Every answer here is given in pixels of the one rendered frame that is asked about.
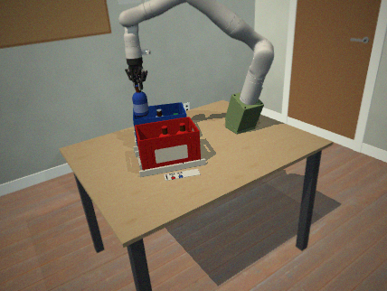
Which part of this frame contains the white paper pick list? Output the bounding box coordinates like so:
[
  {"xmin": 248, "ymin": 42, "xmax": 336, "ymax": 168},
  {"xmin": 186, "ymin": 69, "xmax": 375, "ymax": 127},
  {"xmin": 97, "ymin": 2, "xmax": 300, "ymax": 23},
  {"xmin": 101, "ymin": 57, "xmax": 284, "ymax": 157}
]
[{"xmin": 164, "ymin": 169, "xmax": 200, "ymax": 181}]

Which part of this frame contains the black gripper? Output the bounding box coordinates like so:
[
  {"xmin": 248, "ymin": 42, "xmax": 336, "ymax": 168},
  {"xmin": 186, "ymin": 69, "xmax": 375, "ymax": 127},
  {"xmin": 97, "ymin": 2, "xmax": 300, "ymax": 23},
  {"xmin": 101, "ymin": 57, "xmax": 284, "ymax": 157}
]
[{"xmin": 125, "ymin": 57, "xmax": 147, "ymax": 90}]

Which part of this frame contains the red plastic crate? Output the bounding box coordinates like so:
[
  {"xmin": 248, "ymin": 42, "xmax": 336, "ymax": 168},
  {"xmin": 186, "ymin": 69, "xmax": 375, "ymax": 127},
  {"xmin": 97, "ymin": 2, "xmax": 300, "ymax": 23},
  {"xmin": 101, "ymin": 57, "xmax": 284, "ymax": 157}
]
[{"xmin": 135, "ymin": 117, "xmax": 201, "ymax": 170}]

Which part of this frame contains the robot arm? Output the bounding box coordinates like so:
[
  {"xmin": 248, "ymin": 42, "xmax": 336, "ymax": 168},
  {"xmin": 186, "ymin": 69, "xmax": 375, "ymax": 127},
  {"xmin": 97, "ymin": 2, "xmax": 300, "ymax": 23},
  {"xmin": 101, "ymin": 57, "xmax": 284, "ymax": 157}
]
[{"xmin": 119, "ymin": 0, "xmax": 274, "ymax": 105}]

